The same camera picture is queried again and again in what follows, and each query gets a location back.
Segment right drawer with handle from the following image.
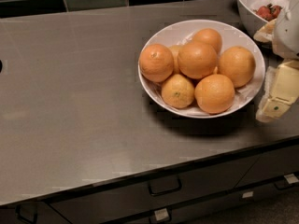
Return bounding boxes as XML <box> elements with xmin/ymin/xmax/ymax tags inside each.
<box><xmin>236</xmin><ymin>145</ymin><xmax>299</xmax><ymax>188</ymax></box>

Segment lower drawer with label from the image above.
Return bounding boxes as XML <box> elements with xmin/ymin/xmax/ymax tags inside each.
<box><xmin>125</xmin><ymin>177</ymin><xmax>299</xmax><ymax>224</ymax></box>

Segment front left yellowish orange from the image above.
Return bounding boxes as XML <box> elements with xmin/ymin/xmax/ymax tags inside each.
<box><xmin>161</xmin><ymin>74</ymin><xmax>194</xmax><ymax>109</ymax></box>

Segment left drawer with handle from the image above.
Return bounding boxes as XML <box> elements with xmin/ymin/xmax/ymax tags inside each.
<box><xmin>0</xmin><ymin>202</ymin><xmax>71</xmax><ymax>224</ymax></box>

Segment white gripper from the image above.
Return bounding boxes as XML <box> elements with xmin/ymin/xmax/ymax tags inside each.
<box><xmin>253</xmin><ymin>0</ymin><xmax>299</xmax><ymax>122</ymax></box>

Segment red strawberries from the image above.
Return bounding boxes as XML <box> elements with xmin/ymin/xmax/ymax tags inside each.
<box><xmin>256</xmin><ymin>4</ymin><xmax>282</xmax><ymax>21</ymax></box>

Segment white bowl with strawberries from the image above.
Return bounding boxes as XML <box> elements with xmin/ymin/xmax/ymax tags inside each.
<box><xmin>237</xmin><ymin>0</ymin><xmax>290</xmax><ymax>36</ymax></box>

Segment white bowl with oranges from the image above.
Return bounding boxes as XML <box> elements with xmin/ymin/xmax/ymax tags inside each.
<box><xmin>138</xmin><ymin>20</ymin><xmax>265</xmax><ymax>119</ymax></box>

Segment hidden middle orange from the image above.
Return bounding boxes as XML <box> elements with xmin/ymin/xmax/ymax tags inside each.
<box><xmin>169</xmin><ymin>45</ymin><xmax>181</xmax><ymax>74</ymax></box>

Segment drawer with handle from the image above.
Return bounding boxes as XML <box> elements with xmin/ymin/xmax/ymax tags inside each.
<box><xmin>50</xmin><ymin>156</ymin><xmax>258</xmax><ymax>224</ymax></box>
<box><xmin>236</xmin><ymin>145</ymin><xmax>299</xmax><ymax>188</ymax></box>
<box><xmin>0</xmin><ymin>202</ymin><xmax>71</xmax><ymax>224</ymax></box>

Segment middle drawer with handle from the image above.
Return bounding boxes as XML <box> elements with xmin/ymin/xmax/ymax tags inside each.
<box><xmin>50</xmin><ymin>156</ymin><xmax>258</xmax><ymax>224</ymax></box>

